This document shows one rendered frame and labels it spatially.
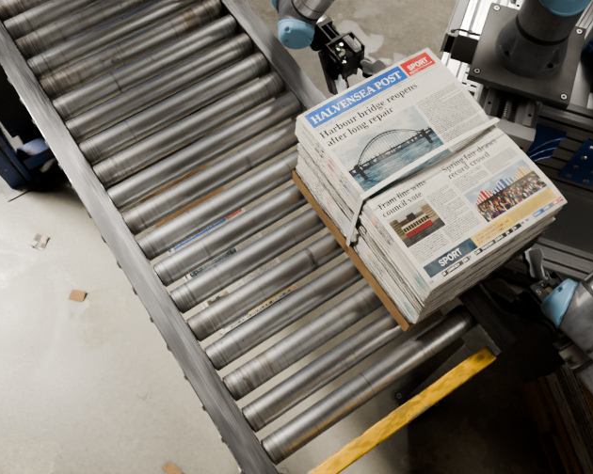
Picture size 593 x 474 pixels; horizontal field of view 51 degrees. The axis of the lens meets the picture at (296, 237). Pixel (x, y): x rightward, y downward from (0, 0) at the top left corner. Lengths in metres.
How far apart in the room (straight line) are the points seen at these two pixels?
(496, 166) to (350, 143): 0.24
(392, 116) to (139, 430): 1.26
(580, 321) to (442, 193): 0.31
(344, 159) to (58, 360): 1.31
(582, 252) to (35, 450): 1.70
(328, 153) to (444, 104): 0.23
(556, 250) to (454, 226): 1.02
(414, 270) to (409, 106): 0.30
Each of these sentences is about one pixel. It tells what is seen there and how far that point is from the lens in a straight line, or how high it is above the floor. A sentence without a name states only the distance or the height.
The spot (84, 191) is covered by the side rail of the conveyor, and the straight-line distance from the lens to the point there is 1.33.
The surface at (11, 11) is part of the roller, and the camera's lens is 1.68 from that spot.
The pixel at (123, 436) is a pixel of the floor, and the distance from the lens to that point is 1.99.
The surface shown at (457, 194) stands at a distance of 1.05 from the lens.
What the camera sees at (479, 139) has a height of 1.02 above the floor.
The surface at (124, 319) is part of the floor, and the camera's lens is 2.06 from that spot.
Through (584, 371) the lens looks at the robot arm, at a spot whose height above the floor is 0.82.
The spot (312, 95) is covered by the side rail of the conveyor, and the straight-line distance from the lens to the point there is 1.39.
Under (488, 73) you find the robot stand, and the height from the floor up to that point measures 0.82.
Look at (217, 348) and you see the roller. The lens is 1.16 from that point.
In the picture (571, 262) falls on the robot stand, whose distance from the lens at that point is 2.00.
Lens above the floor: 1.92
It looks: 67 degrees down
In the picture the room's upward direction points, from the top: 2 degrees clockwise
